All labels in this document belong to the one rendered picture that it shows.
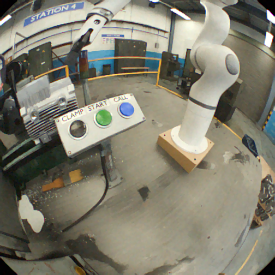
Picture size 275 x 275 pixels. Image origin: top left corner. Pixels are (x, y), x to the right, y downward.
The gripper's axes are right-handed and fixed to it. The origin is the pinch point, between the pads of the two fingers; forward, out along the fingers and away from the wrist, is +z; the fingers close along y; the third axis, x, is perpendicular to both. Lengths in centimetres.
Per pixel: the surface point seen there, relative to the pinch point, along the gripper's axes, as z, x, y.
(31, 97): 13.8, 9.1, 1.0
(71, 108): 14.6, -5.3, -2.9
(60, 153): 34.3, -4.7, -1.0
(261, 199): 15, -132, -156
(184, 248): 32, -20, -56
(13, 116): 32.6, 23.6, 26.8
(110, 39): -196, -188, 485
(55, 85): 9.6, 1.4, 2.5
